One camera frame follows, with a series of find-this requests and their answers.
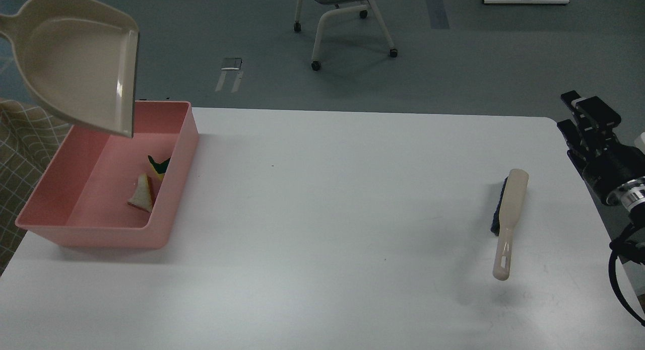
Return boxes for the white chair with wheels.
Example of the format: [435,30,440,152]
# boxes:
[294,0,399,72]

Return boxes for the beige plastic dustpan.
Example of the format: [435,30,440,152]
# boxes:
[1,0,139,138]

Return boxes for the beige checkered cloth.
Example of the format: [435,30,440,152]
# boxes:
[1,98,71,272]

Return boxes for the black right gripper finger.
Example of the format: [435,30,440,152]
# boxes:
[557,120,613,157]
[560,91,622,134]

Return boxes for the toast bread slice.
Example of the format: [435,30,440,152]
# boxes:
[127,173,155,213]

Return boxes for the pink plastic bin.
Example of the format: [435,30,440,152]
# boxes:
[15,101,200,249]

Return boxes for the beige hand brush black bristles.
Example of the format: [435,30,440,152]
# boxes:
[491,169,529,281]

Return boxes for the yellow sponge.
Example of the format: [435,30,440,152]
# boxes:
[147,155,171,182]

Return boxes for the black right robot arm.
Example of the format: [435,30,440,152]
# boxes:
[557,91,644,325]

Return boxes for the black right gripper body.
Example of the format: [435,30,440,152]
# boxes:
[567,134,643,205]

